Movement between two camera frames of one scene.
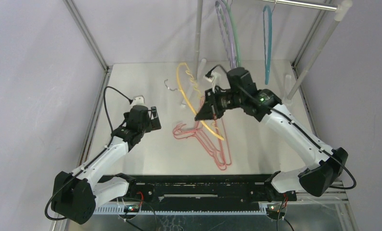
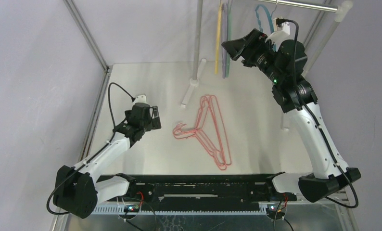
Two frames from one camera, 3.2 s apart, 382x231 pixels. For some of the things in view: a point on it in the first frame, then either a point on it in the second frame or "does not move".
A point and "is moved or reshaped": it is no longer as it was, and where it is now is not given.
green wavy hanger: [235, 33] is moved or reshaped
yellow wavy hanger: [198, 94] to [218, 39]
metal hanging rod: [311, 5] does not move
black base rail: [200, 192] does not move
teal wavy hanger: [267, 18] is moved or reshaped
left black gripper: [155, 122] does not move
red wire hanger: [218, 155] does not move
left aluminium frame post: [87, 33] does not move
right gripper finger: [205, 113] to [238, 47]
